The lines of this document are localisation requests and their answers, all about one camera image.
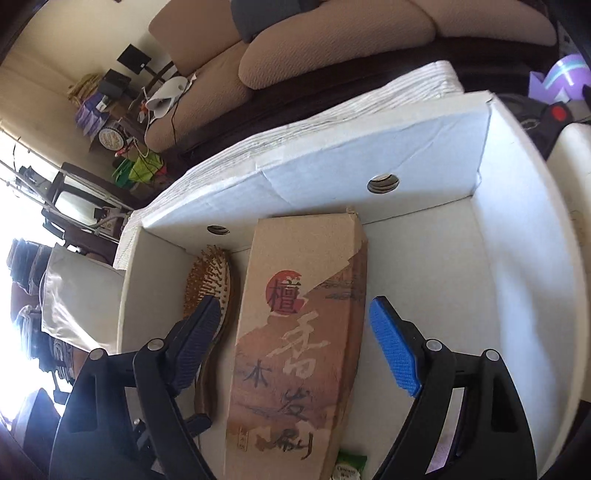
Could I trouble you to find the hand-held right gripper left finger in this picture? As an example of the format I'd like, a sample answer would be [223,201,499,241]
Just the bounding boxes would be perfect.
[48,295,222,480]

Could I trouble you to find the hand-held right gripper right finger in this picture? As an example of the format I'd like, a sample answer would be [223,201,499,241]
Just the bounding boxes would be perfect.
[368,296,539,480]

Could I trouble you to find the wooden hairbrush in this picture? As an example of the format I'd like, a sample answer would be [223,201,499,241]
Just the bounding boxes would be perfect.
[183,246,237,423]

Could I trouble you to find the brown cardboard hairbrush box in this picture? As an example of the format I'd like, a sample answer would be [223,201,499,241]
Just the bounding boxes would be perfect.
[224,209,369,480]

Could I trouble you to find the white cardboard box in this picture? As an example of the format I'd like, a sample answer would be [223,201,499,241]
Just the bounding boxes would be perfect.
[113,90,591,480]

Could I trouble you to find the green and white packet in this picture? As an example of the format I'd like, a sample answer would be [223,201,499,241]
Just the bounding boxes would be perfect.
[333,450,369,480]

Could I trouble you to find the white cloth bag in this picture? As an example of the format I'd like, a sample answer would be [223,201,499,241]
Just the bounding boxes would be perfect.
[39,244,126,354]

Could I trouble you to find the green bags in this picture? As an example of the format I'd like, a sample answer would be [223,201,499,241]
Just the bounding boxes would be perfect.
[113,154,164,188]

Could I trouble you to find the dark glass side table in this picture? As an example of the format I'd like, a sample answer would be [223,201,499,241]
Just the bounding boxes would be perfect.
[44,161,134,236]

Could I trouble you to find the stack of folded cloths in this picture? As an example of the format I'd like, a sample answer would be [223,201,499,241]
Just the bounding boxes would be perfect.
[7,237,51,296]

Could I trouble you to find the round printed tin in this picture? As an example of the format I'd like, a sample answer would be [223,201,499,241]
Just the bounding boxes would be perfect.
[98,126,126,151]

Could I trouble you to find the white curved object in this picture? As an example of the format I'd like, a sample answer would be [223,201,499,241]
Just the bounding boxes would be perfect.
[143,76,192,123]

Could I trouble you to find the purple packets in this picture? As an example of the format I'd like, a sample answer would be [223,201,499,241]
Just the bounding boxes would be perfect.
[76,92,109,137]

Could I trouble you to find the black device red button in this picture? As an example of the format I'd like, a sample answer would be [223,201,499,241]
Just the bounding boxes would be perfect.
[499,92,591,158]

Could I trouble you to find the black square stand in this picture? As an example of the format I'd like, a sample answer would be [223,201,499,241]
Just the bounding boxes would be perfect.
[117,44,153,75]

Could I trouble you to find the brown cushioned sofa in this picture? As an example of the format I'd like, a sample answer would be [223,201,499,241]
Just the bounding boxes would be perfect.
[143,0,559,158]

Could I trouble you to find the purple striped object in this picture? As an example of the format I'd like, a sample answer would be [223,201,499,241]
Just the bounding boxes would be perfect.
[529,53,591,104]

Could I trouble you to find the black cushion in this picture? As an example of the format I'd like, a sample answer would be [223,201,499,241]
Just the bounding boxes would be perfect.
[231,0,328,42]

